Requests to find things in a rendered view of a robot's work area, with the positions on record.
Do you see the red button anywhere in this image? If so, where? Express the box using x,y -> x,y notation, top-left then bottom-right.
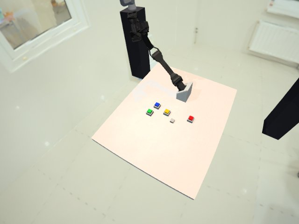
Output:
187,116 -> 194,124

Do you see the green button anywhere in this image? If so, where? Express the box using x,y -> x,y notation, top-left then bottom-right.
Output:
146,109 -> 154,116

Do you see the yellow button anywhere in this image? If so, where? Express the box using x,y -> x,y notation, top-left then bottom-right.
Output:
163,109 -> 171,116

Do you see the blue button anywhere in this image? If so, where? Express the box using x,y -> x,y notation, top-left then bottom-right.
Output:
154,102 -> 161,109

